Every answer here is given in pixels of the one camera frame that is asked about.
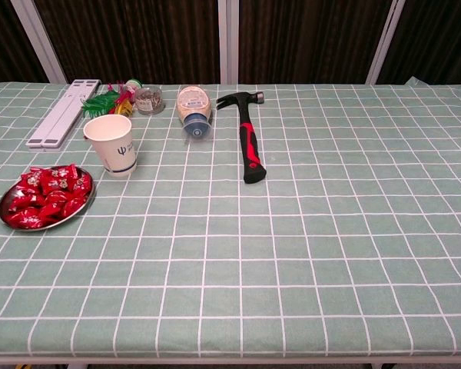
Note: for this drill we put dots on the white paper cup blue logo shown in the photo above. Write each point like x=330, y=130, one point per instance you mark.
x=117, y=153

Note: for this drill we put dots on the red black claw hammer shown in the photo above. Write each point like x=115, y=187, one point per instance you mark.
x=251, y=150

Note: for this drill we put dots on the green checked tablecloth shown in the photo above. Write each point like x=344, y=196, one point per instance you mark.
x=292, y=230

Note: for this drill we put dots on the sauce bottle with blue cap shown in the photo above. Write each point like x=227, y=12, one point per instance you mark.
x=192, y=102

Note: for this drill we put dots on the clear jar of metal clips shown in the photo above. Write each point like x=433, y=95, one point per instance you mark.
x=150, y=102

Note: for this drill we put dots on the pink yellow feather shuttlecock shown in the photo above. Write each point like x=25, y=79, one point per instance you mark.
x=123, y=103

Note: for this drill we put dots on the green tape roll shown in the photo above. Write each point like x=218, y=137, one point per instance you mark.
x=133, y=82

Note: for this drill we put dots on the round stainless steel plate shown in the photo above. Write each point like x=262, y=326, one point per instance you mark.
x=85, y=200

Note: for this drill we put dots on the green feather shuttlecock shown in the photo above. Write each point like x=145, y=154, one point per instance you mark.
x=98, y=104

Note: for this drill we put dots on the dark brown curtain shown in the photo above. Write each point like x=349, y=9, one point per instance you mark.
x=138, y=38

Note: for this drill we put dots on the white folding laptop stand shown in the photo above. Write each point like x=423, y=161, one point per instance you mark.
x=57, y=119

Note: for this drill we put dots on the white metal frame post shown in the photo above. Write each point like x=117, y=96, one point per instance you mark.
x=38, y=42
x=228, y=38
x=386, y=42

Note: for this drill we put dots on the white metal table frame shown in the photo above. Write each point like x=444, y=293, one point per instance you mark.
x=230, y=361

